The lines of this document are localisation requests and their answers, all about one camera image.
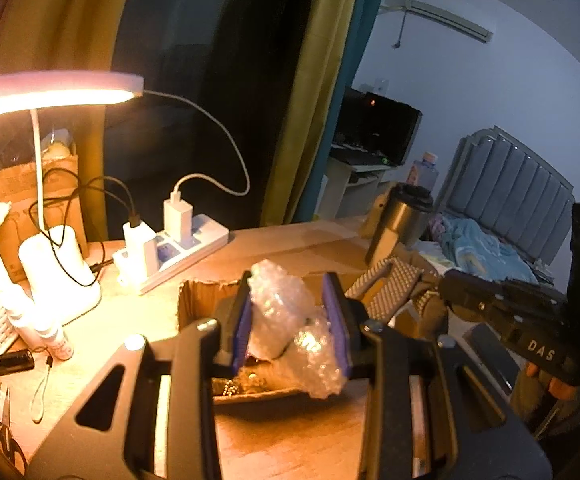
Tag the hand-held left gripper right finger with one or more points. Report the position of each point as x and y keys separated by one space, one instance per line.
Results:
x=335 y=320

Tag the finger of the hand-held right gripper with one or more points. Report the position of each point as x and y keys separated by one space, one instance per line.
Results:
x=469 y=292

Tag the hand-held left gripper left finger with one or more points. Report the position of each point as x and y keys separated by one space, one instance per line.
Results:
x=242 y=325

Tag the clear bubble wrap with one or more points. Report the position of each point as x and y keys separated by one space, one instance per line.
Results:
x=275 y=310

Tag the brown cardboard box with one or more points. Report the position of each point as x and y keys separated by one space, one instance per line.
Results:
x=195 y=305

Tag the grey slipper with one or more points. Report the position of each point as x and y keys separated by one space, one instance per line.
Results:
x=389 y=285

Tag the person's right hand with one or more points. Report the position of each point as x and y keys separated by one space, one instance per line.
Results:
x=562 y=391

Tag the blue printed blanket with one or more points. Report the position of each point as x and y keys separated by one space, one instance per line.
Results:
x=474 y=247

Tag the black case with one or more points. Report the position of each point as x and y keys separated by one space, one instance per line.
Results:
x=487 y=347

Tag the white power strip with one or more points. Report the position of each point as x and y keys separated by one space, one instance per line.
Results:
x=205 y=237

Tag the steel tumbler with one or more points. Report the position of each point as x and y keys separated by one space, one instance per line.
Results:
x=394 y=225

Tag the grey padded headboard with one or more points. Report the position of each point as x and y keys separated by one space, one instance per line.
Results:
x=509 y=195

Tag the clear plastic bottle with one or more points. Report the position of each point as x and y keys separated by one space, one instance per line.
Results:
x=423 y=172

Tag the white computer desk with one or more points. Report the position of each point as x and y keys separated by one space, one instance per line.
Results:
x=349 y=180

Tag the black monitor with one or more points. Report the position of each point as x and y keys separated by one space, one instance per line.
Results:
x=354 y=117
x=394 y=130

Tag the small white bottles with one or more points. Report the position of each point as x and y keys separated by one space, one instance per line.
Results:
x=57 y=342

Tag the white desk lamp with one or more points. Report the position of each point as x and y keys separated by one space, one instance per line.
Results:
x=55 y=270

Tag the yellow curtain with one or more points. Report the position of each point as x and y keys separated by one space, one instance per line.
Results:
x=310 y=85
x=70 y=20

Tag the black scissors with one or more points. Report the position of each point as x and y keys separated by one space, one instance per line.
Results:
x=2 y=442

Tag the brown carton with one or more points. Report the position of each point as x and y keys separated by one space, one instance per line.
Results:
x=10 y=190

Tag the white air conditioner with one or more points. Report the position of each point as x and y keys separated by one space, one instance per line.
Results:
x=444 y=15

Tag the dark glass window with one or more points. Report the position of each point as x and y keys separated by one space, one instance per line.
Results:
x=195 y=35

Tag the white wall socket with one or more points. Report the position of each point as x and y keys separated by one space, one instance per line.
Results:
x=380 y=85

